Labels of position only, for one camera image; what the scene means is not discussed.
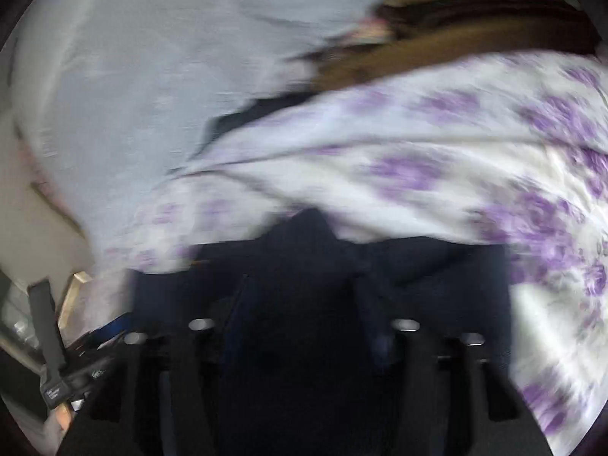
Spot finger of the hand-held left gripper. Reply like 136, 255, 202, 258
71, 316, 135, 359

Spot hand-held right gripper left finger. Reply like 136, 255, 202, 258
57, 273, 260, 456

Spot white sheet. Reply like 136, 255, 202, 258
9, 0, 457, 271

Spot purple floral bedsheet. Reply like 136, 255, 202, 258
102, 50, 608, 442

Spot navy blue knit garment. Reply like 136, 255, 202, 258
128, 208, 515, 456

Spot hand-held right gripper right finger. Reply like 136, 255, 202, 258
354, 278, 554, 456

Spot brown wooden bed frame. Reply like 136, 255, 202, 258
285, 0, 604, 98

